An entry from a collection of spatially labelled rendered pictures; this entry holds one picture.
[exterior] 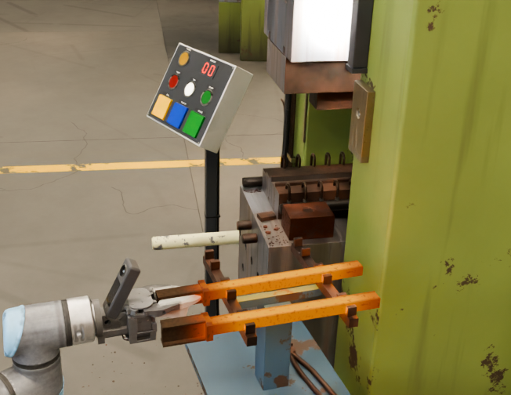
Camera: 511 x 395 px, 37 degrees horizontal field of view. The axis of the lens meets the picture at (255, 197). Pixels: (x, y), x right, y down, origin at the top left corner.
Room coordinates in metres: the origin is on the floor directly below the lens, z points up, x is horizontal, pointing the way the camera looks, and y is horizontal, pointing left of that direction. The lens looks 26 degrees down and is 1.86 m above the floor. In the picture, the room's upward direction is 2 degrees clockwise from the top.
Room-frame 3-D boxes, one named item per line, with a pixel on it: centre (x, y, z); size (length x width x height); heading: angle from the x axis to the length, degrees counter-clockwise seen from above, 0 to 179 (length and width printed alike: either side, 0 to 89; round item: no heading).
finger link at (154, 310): (1.23, 0.18, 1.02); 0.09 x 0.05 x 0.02; 107
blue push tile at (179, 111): (2.37, 0.26, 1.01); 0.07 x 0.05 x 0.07; 38
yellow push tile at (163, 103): (2.44, 0.33, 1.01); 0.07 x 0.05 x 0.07; 38
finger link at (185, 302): (1.25, 0.14, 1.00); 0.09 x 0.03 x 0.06; 107
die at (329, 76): (1.96, -0.25, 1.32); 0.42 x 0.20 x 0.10; 103
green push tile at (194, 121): (2.29, 0.20, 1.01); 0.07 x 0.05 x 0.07; 38
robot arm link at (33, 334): (1.17, 0.41, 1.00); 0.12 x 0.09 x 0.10; 110
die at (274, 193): (1.96, -0.25, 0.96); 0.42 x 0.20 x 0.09; 103
